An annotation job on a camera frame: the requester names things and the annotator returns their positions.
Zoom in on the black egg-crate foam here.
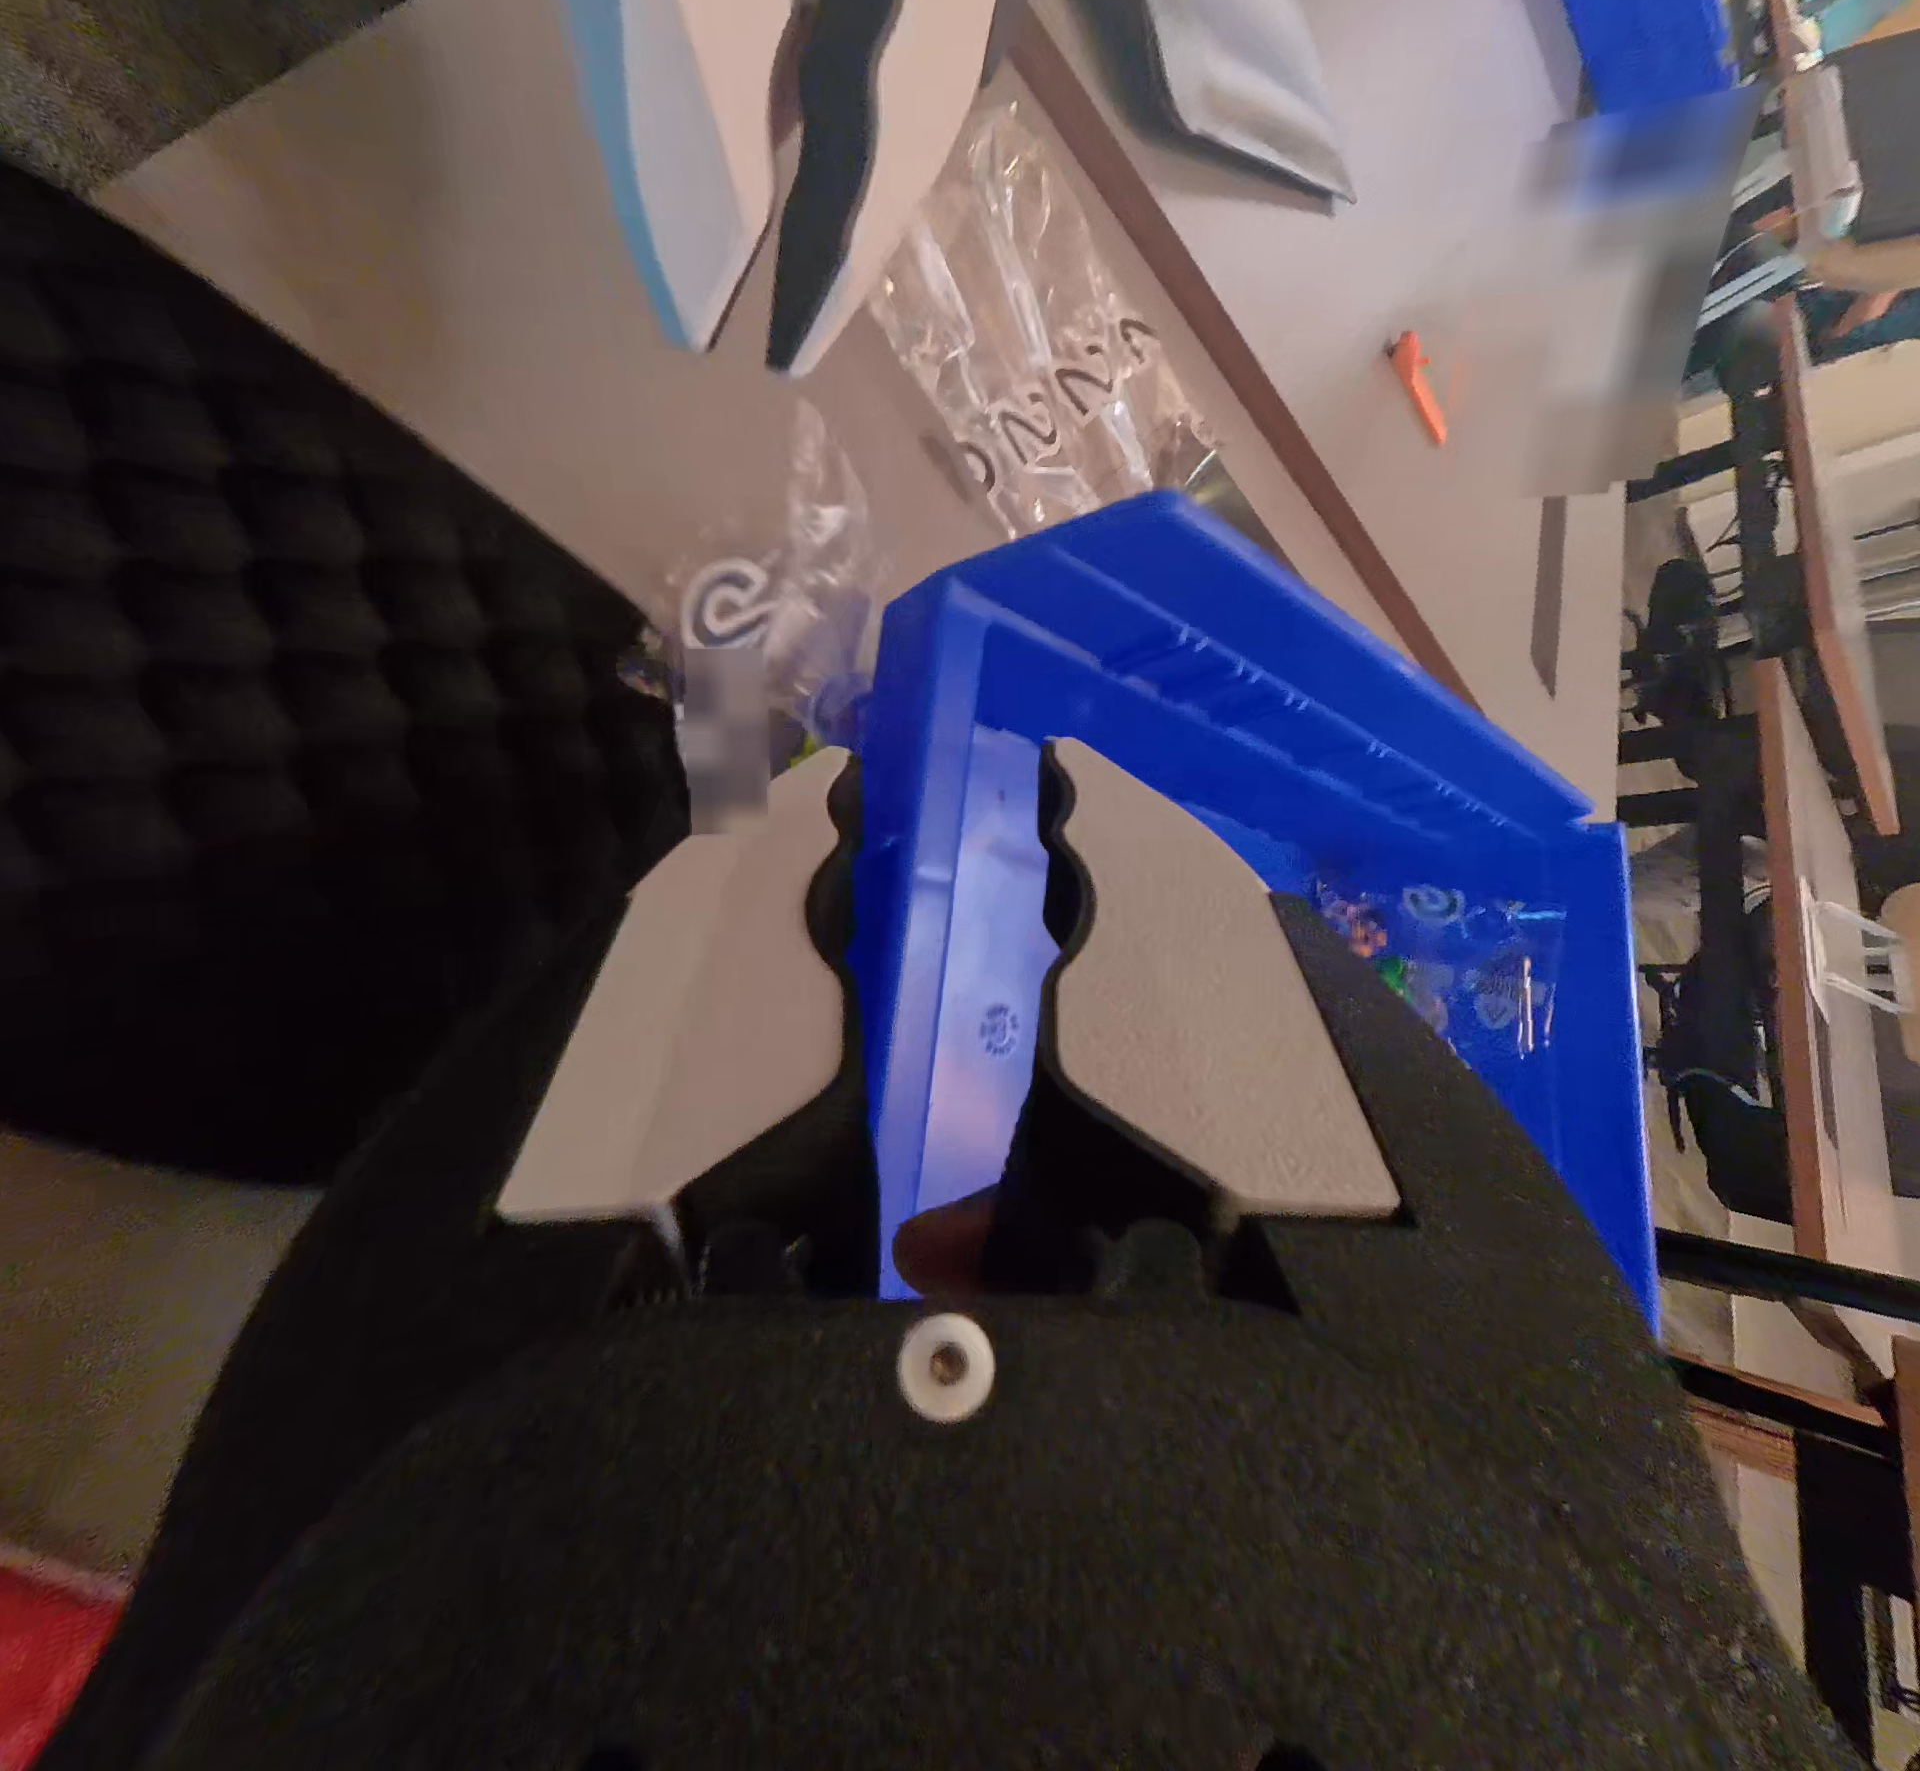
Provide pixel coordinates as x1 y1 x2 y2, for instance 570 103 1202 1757
0 151 695 1187

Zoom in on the small orange tool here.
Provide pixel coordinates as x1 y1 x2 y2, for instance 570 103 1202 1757
1388 331 1450 449

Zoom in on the clear plastic bag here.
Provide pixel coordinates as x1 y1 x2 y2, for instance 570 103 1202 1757
868 103 1234 534
657 404 890 771

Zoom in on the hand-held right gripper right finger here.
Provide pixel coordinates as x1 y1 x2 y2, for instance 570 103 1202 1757
1032 737 1408 1220

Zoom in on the wooden table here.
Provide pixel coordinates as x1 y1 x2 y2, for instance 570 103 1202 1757
1746 0 1907 834

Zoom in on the clear bag of toy bricks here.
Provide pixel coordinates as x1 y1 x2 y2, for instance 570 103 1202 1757
1302 872 1570 1072

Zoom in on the grey plastic pouch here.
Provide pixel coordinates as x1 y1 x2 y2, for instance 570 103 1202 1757
1071 0 1356 213

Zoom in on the grey desk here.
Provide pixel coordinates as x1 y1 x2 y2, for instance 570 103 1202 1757
0 0 1475 1577
1020 0 1641 785

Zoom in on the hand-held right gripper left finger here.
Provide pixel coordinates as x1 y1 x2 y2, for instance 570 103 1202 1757
495 754 871 1224

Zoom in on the red heart brick frame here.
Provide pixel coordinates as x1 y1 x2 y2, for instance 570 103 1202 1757
0 1538 136 1771

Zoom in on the black office chair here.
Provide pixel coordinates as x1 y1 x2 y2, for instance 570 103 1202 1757
1634 961 1802 1224

